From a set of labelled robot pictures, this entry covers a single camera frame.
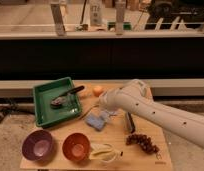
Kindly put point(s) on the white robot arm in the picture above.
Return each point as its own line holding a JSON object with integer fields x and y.
{"x": 131, "y": 97}

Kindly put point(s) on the yellow banana in bowl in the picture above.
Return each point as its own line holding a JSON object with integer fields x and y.
{"x": 104, "y": 152}

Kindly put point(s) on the red bowl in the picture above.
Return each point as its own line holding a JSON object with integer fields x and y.
{"x": 76, "y": 147}

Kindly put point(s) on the purple bowl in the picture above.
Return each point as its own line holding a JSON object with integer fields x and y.
{"x": 38, "y": 145}

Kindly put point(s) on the orange fruit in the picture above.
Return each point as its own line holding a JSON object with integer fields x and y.
{"x": 98, "y": 90}

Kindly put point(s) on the blue sponge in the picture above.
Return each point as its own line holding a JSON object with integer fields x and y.
{"x": 95, "y": 122}

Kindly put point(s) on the black brush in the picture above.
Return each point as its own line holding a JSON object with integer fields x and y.
{"x": 130, "y": 122}

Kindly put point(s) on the wooden board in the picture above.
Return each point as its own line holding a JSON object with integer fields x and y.
{"x": 114, "y": 133}

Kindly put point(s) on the green plastic tray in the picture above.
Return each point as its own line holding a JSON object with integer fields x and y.
{"x": 45, "y": 115}

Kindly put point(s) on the bunch of dark grapes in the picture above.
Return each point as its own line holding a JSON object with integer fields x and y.
{"x": 144, "y": 142}

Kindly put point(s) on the black handled spatula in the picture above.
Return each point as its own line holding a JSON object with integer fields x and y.
{"x": 58, "y": 101}

